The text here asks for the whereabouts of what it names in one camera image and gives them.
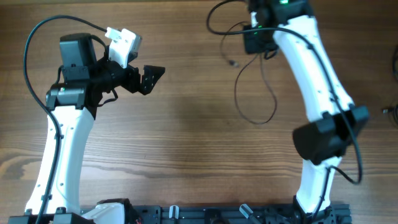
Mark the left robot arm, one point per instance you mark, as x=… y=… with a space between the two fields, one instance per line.
x=71 y=105

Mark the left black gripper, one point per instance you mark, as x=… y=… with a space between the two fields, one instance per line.
x=147 y=83

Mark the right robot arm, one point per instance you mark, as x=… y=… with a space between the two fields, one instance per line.
x=334 y=121

